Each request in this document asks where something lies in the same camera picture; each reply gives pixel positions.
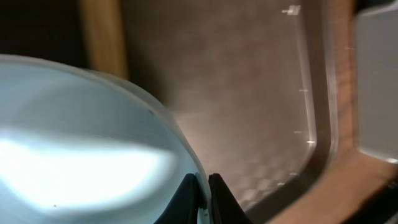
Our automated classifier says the light blue bowl with rice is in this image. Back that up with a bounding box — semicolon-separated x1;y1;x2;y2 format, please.
1;55;212;223

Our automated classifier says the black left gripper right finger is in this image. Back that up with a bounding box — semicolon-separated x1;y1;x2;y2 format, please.
208;174;252;224

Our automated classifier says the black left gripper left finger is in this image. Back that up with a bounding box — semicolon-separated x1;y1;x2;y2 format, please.
155;174;199;224

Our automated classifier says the brown serving tray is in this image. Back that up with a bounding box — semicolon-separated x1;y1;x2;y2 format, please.
121;0;336;223

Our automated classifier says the grey dishwasher rack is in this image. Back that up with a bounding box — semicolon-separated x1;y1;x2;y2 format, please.
354;0;397;164

